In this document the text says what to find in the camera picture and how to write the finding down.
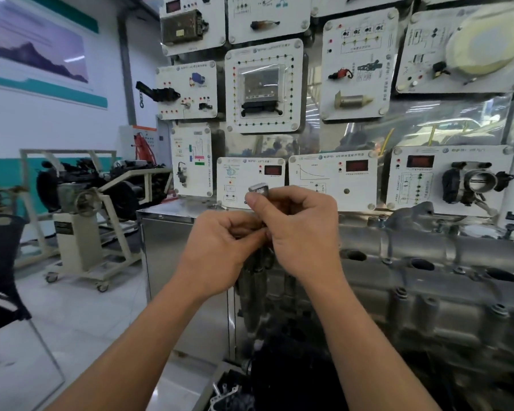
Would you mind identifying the person's left hand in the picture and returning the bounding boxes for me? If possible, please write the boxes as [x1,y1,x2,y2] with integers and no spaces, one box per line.
[178,209,271,303]

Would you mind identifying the person's right hand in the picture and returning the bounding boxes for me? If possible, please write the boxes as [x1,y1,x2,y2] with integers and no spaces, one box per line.
[244,185,348,292]

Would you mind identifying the grey metal engine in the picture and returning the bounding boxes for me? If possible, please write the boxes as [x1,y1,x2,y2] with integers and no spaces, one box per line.
[233,203,514,411]

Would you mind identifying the person's right forearm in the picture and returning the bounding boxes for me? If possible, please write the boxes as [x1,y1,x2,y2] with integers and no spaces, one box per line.
[302,269,442,411]

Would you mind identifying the person's left forearm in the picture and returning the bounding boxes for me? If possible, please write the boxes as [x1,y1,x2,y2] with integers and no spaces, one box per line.
[45,277,223,411]

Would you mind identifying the black engine on trolley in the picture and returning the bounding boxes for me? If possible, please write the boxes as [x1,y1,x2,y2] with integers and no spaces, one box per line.
[36,158,172,221]

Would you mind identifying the engine on beige stand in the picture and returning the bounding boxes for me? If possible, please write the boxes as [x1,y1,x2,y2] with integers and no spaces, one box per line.
[19,148,174,293]

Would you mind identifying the white sensor training panel board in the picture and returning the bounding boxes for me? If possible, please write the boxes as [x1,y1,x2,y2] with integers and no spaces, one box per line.
[136,0,514,364]

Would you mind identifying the white panel black lever sensor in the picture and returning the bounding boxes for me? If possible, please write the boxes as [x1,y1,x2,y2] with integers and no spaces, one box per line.
[216,157,287,210]

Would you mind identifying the white panel curve graph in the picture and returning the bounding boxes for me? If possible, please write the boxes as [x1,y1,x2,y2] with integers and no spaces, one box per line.
[288,150,379,212]

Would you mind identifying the white panel green red labels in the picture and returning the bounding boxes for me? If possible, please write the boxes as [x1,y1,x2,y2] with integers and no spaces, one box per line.
[170,122,214,198]

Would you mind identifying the white panel throttle body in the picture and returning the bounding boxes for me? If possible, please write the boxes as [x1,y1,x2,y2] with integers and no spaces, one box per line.
[385,145,514,217]

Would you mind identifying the red hoist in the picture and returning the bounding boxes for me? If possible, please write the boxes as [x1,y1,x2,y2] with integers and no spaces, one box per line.
[133,132,158,166]

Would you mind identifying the white panel control module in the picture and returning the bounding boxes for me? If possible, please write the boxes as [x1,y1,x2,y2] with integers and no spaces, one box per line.
[224,38,304,135]

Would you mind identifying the white panel brass filter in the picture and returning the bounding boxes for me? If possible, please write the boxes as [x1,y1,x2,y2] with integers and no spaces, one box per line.
[320,7,399,122]

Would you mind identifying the small grey handwheel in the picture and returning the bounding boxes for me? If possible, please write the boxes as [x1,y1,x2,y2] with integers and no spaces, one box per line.
[74,188,103,217]

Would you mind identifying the clear cased control module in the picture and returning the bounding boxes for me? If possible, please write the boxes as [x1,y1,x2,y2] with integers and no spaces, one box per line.
[238,63,286,118]

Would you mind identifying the black accelerator pedal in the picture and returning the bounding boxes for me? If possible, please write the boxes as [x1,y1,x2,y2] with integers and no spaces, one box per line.
[136,80,180,108]

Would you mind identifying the black throttle body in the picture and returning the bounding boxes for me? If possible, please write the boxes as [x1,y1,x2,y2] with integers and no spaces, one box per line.
[441,161,514,206]

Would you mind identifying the white panel grey probe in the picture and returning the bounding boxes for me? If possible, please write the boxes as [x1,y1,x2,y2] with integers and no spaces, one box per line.
[227,0,311,45]

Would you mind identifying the black chair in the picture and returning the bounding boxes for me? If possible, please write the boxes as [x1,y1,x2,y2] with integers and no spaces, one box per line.
[0,213,67,411]

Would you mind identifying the white panel black plug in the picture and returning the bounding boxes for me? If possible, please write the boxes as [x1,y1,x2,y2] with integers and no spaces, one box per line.
[310,0,416,18]

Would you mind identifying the white panel yellow disc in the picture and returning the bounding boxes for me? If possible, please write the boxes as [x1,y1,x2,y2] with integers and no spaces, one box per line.
[395,0,514,95]

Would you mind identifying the yellow blue disc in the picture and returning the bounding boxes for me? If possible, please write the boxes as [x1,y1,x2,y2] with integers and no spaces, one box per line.
[445,10,514,78]

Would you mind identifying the grey wall cabinet orange strip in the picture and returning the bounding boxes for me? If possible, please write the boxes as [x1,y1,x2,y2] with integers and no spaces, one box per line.
[118,125,159,163]

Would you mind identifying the teal striped wall poster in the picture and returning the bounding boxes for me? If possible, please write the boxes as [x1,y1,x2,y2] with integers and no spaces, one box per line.
[0,0,109,110]

